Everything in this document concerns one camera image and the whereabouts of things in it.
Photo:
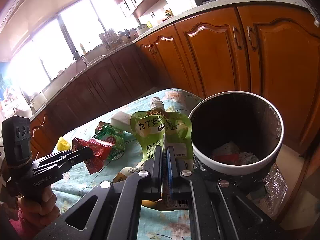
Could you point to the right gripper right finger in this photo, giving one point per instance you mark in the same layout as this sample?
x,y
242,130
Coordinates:
x,y
177,185

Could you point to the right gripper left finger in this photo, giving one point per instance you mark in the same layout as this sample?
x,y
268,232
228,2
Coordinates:
x,y
154,166

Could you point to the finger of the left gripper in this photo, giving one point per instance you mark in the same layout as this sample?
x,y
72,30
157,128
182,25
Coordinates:
x,y
71,158

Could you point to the red snack wrapper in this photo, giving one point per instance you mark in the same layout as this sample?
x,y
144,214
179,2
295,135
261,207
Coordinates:
x,y
101,150

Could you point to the green spout pouch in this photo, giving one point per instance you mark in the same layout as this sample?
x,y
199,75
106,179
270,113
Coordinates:
x,y
158,127

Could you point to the white paper wad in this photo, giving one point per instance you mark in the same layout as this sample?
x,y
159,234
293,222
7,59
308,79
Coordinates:
x,y
230,154

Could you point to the black trash bag liner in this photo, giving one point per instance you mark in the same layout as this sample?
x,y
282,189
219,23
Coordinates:
x,y
252,184

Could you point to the left hand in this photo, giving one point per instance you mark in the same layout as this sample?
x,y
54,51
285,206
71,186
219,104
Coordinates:
x,y
36,215

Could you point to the light blue floral tablecloth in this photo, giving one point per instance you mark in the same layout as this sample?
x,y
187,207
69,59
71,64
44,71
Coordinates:
x,y
77,182

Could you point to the dark red crumpled wrapper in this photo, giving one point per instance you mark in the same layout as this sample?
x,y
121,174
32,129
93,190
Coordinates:
x,y
100,126

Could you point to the green crushed can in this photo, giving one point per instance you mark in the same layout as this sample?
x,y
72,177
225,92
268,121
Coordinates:
x,y
114,136

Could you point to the white green milk carton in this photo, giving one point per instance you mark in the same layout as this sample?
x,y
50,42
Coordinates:
x,y
121,121

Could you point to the silver foil mat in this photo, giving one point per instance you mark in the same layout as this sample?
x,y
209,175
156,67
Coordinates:
x,y
270,192

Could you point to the chrome sink faucet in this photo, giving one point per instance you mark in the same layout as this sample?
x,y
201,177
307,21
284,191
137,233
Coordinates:
x,y
78,55

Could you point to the cooking pot on counter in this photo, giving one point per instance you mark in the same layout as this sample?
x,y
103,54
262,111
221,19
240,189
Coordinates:
x,y
141,29

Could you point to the wooden lower cabinets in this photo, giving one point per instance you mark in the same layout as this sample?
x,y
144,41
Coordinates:
x,y
268,49

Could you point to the speckled white countertop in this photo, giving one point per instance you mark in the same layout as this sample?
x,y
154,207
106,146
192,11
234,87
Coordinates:
x,y
100,52

